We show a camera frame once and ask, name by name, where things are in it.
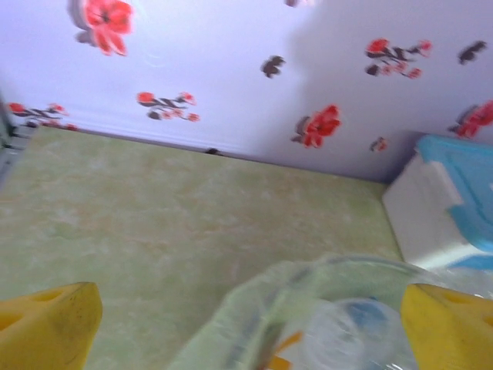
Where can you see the blue label bottle white cap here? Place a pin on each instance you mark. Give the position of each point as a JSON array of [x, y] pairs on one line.
[[358, 331]]

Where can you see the white storage box blue lid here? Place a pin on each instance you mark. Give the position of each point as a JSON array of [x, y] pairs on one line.
[[420, 216]]

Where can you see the clear plastic bin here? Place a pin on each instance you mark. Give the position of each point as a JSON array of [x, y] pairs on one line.
[[239, 320]]

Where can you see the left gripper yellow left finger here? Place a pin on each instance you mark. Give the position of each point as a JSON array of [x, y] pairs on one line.
[[46, 331]]

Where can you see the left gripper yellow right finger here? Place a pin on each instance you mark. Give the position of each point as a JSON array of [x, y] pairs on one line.
[[454, 335]]

